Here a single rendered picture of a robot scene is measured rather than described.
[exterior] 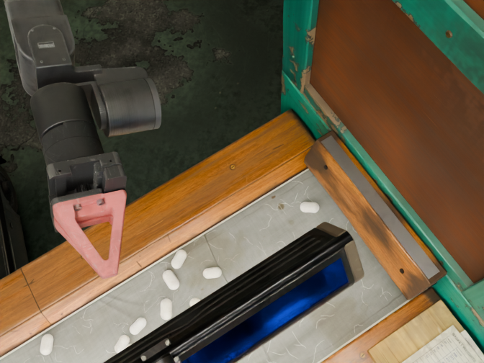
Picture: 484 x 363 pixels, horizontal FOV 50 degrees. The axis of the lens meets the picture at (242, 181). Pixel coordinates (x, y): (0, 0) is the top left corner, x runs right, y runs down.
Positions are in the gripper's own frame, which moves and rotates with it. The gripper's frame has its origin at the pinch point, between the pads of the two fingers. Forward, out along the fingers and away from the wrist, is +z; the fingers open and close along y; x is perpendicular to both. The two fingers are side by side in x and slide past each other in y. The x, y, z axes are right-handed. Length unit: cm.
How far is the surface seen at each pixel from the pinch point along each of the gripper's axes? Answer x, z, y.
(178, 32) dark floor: -65, -119, 105
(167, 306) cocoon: -13.2, -3.8, 41.5
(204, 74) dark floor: -68, -96, 103
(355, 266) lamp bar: -26.4, 6.6, 3.1
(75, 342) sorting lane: 2.2, -4.3, 49.0
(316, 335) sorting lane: -34, 10, 36
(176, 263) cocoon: -16.8, -10.4, 40.2
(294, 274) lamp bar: -18.5, 5.4, 2.2
